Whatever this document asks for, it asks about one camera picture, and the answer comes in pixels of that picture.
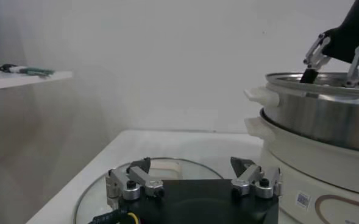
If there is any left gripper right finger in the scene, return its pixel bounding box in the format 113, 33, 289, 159
230, 156, 283, 200

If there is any small white item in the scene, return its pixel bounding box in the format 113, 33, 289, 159
10, 65, 28, 74

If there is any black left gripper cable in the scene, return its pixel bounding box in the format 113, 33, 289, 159
87, 208, 141, 224

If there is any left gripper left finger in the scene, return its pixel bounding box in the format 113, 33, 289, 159
105, 156, 165, 210

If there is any round glass pot lid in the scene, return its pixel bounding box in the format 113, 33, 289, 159
73, 156, 226, 224

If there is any perforated steel steamer basket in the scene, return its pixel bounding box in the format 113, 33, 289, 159
243, 71, 359, 155

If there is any white side table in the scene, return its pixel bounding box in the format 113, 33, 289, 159
0, 70, 74, 93

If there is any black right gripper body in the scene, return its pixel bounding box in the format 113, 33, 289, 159
322, 0, 359, 64

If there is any white electric cooker base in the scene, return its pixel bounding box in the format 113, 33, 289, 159
244, 116, 359, 224

